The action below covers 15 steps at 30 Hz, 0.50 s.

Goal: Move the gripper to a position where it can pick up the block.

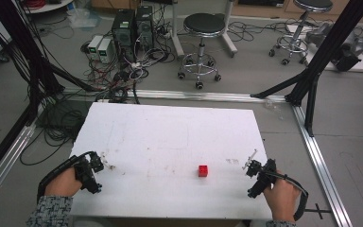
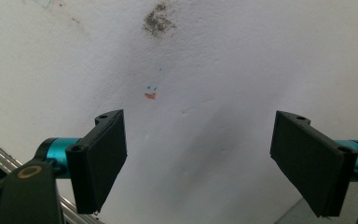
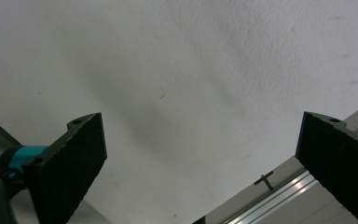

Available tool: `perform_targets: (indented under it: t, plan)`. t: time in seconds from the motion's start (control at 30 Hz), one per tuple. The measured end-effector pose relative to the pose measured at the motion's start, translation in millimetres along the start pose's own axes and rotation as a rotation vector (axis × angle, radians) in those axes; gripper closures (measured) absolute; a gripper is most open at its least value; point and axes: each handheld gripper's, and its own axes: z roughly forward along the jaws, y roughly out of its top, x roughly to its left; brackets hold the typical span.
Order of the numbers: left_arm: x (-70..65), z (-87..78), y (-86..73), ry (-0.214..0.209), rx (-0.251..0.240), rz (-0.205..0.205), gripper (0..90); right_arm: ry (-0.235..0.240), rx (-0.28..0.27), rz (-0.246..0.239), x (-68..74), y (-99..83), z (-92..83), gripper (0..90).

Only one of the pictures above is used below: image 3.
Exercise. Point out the aluminium profile rail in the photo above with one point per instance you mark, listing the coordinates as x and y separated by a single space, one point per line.
293 187

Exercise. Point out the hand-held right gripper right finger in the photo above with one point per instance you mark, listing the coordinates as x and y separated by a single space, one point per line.
338 161

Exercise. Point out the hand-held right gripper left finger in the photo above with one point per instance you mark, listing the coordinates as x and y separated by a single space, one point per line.
65 168

